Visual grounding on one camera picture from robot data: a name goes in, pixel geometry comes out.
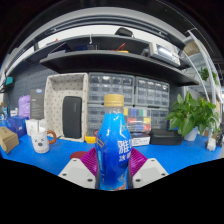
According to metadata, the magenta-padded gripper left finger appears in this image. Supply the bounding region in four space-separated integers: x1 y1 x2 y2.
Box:
57 147 100 190

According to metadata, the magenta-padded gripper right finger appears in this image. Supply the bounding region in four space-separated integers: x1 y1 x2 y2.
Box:
127 147 170 190

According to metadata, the blue drink bottle gold cap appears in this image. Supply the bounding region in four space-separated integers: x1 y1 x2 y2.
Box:
94 93 133 192

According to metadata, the black box with white label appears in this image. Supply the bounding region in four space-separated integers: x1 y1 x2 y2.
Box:
130 132 152 147

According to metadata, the yellow multimeter with leads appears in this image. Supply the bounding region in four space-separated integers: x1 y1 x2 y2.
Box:
84 134 97 145

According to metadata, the flat black box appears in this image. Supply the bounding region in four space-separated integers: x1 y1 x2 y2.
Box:
148 129 184 146

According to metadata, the white mug with face print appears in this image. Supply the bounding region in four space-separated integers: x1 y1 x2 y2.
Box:
30 127 58 154

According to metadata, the drawer cabinet with coloured parts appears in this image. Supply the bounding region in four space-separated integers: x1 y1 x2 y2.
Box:
123 106 170 134

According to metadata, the small grey drawer cabinet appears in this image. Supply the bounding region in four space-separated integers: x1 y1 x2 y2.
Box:
86 103 108 136

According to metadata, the white dotted storage box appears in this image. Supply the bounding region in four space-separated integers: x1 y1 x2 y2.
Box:
43 72 89 143

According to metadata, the white power adapter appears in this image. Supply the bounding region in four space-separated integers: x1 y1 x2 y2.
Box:
206 137 218 152

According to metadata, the green potted plant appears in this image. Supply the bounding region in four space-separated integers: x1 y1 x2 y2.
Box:
165 91 221 142

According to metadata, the brown cardboard box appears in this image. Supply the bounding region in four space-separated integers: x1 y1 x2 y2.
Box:
0 126 20 154

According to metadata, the blue tissue box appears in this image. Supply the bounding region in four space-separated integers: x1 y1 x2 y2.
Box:
6 115 28 138

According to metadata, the dark grey product box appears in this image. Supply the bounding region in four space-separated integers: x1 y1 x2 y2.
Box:
29 88 45 120

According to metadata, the purple bag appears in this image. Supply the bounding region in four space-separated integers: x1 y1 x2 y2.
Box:
17 94 32 118

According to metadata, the wide grey drawer cabinet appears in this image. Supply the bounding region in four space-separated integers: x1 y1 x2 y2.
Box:
87 72 136 105

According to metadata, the teal tool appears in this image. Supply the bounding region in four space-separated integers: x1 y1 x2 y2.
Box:
3 76 14 87

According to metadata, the white shelf rack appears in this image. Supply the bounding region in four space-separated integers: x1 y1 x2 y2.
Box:
182 29 224 111

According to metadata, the black wall shelf unit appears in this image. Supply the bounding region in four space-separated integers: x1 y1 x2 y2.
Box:
26 33 201 87

